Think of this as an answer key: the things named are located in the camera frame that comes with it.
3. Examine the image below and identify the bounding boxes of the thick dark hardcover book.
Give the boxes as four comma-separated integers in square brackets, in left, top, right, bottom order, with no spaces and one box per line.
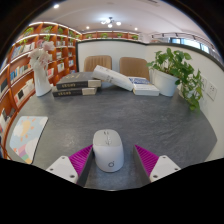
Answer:
[55,71,102,91]

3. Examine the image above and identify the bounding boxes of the pastel cartoon print mouse pad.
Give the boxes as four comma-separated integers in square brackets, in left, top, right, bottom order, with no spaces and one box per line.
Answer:
[9,115,49,165]

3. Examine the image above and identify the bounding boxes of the thick white book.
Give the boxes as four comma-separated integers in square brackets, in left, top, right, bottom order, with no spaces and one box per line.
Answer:
[91,64,135,92]

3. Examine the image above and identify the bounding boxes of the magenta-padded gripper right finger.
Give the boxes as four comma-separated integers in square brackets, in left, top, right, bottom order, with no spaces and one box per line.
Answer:
[133,144,182,186]

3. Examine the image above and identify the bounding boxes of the recessed ceiling spotlights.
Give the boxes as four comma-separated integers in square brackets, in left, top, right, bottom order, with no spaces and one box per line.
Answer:
[52,3,139,32]

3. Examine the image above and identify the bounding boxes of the tan upholstered chair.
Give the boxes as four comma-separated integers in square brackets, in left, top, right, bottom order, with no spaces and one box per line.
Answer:
[83,54,113,73]
[119,56,151,81]

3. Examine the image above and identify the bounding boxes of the white wall socket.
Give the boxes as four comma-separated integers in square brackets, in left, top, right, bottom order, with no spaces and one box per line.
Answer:
[200,77,208,92]
[206,81,218,101]

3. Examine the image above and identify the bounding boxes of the green potted plant white pot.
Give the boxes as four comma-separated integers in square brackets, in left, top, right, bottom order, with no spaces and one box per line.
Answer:
[146,47,204,112]

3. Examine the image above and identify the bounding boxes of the multi-bulb ceiling lamp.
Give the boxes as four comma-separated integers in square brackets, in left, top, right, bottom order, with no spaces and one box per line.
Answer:
[100,16,123,29]

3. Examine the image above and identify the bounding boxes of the thin dark hardcover book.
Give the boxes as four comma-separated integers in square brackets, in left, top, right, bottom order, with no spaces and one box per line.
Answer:
[51,85,98,98]

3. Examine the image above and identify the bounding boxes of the window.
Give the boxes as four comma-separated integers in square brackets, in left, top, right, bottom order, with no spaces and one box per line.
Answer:
[169,36,211,54]

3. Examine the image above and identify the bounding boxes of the white book with blue cover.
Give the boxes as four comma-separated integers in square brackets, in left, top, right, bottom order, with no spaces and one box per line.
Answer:
[128,76,161,97]

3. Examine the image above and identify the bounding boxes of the white vase with pink flowers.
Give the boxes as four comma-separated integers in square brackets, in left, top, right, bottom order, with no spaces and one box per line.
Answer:
[27,40,56,98]

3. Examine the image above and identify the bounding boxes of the white computer mouse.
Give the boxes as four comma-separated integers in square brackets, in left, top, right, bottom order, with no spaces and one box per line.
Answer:
[92,129,125,173]

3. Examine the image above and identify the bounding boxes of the orange wooden bookshelf unit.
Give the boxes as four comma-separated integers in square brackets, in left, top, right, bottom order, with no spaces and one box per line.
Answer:
[0,21,141,159]

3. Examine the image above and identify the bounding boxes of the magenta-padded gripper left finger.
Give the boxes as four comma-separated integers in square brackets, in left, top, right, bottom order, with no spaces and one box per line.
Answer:
[45,143,94,187]

